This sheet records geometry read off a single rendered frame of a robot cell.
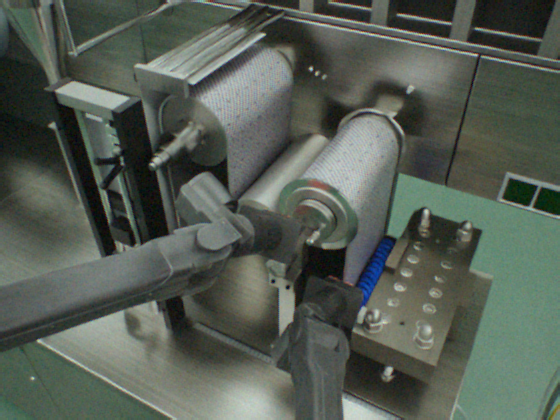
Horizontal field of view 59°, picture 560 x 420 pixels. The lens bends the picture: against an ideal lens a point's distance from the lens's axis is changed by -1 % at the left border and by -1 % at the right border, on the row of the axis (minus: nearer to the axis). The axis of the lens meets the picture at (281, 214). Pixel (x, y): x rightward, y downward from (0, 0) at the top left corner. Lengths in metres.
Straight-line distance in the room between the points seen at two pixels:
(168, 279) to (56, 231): 0.91
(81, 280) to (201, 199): 0.20
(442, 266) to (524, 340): 1.35
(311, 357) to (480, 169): 0.58
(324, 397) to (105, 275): 0.30
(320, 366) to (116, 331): 0.60
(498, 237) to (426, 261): 1.74
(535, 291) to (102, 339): 2.02
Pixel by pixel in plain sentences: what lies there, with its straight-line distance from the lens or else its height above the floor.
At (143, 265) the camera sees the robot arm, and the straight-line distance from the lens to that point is 0.57.
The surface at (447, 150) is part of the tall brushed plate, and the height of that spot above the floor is 1.23.
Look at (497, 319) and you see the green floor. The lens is 2.46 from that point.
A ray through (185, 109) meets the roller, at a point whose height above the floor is 1.38.
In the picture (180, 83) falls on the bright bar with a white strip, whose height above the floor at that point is 1.45.
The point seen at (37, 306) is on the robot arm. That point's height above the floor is 1.43.
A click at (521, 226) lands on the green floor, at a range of 2.96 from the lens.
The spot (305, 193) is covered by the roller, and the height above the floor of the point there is 1.29.
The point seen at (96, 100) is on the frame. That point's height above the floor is 1.44.
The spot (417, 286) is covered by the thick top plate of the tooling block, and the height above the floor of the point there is 1.03.
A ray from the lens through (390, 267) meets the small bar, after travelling 1.07.
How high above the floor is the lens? 1.81
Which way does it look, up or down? 41 degrees down
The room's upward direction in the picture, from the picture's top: straight up
